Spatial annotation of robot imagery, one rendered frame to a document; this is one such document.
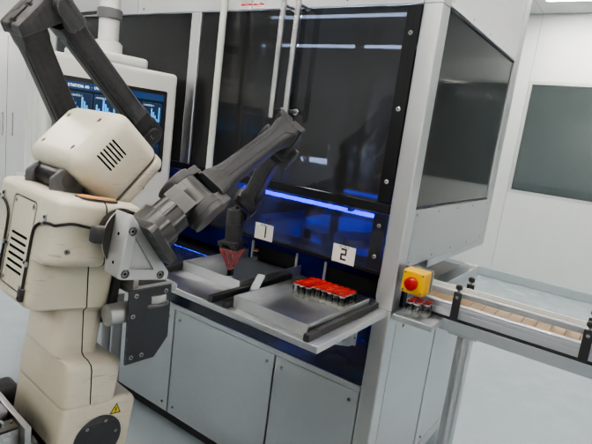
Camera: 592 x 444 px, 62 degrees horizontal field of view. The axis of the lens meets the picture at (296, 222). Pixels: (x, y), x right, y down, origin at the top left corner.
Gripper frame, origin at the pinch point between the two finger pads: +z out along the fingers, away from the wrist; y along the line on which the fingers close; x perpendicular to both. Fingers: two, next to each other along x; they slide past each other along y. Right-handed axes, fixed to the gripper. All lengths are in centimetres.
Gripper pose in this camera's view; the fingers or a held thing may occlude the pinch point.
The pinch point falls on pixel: (230, 266)
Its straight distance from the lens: 168.5
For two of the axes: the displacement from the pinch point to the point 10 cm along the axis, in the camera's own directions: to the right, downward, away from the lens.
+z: -1.1, 9.8, 1.7
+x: -9.3, -1.7, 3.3
